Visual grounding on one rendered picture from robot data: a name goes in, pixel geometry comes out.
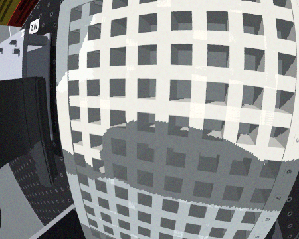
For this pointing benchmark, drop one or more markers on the white label with black lettering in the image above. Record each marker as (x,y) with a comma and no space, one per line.
(34,26)

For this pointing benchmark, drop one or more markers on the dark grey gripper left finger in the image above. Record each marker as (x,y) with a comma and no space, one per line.
(24,125)

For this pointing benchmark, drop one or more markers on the white well plate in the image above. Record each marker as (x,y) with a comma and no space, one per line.
(226,91)

